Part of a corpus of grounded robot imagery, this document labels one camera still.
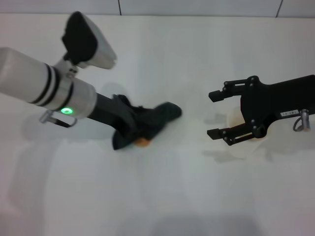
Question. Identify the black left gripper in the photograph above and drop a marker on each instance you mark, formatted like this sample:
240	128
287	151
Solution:
110	113

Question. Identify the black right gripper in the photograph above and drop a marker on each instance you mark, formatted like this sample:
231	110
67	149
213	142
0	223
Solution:
275	103

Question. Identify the dark blue rag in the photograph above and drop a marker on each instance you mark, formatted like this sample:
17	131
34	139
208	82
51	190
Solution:
167	113

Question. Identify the white paper cup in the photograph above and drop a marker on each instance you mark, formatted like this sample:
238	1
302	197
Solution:
236	151

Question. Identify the orange-brown liquid stain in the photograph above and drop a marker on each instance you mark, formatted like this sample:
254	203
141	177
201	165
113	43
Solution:
142	143

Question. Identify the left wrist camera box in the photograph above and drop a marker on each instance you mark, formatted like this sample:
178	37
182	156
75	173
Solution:
86	41

